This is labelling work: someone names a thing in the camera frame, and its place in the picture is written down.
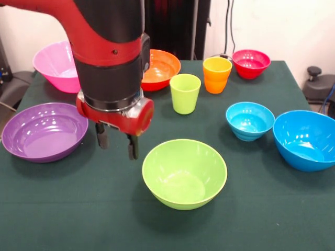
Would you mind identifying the orange bowl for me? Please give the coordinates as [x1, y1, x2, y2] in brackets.
[141, 49, 182, 92]

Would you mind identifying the large blue bowl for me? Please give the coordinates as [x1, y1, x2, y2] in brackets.
[272, 110, 335, 173]

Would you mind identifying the green cup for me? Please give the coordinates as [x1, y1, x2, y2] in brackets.
[169, 73, 202, 115]

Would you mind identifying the black hanging cable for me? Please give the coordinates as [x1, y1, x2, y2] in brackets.
[225, 0, 237, 54]

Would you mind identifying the dark green tablecloth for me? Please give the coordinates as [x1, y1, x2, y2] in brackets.
[0, 59, 335, 251]

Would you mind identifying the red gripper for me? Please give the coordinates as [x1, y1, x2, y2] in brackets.
[75, 88, 154, 161]

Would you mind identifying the black device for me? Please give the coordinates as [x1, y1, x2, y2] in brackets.
[0, 36, 13, 88]

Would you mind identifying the small red bowl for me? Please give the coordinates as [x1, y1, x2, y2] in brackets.
[232, 49, 272, 79]

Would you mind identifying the dark grey stand base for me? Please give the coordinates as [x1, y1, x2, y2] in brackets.
[0, 70, 35, 110]
[306, 66, 335, 118]

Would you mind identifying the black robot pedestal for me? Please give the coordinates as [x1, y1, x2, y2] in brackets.
[143, 0, 211, 61]

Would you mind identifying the small blue bowl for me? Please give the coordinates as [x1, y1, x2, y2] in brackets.
[226, 101, 276, 142]

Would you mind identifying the orange cup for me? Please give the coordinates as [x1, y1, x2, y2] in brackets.
[203, 56, 233, 94]

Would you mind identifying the large pink bowl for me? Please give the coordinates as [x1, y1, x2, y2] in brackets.
[32, 41, 81, 94]

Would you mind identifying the purple bowl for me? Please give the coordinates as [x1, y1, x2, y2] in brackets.
[1, 102, 89, 164]

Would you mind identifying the green bowl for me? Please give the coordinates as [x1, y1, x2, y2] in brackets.
[142, 139, 228, 211]

